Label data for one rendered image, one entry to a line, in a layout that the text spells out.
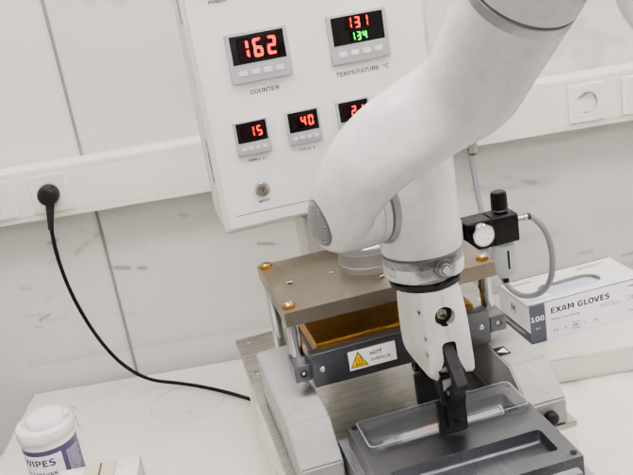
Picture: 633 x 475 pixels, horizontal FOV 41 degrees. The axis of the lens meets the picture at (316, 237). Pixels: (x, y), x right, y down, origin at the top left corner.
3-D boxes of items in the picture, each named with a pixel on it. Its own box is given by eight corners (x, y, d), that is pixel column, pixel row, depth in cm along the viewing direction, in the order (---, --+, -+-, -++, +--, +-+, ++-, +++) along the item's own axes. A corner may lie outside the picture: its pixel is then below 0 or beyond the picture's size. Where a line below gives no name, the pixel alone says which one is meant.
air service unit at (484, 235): (443, 291, 131) (431, 202, 127) (527, 270, 134) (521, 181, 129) (456, 303, 126) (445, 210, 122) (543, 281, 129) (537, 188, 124)
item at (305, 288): (260, 309, 125) (244, 226, 120) (455, 261, 130) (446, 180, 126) (296, 381, 102) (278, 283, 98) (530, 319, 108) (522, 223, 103)
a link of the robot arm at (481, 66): (430, 60, 56) (327, 282, 81) (604, 17, 63) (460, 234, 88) (365, -30, 60) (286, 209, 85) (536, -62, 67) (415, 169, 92)
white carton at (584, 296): (500, 319, 159) (496, 284, 156) (609, 290, 163) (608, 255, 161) (531, 345, 148) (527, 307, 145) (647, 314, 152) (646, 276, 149)
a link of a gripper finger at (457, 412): (472, 384, 86) (478, 440, 88) (460, 370, 89) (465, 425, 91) (443, 392, 85) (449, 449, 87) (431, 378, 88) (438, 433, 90)
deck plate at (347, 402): (235, 344, 137) (235, 338, 137) (435, 294, 144) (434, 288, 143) (297, 508, 95) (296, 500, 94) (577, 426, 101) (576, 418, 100)
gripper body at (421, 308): (477, 273, 83) (487, 373, 87) (438, 243, 93) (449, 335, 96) (406, 291, 82) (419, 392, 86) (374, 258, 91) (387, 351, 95)
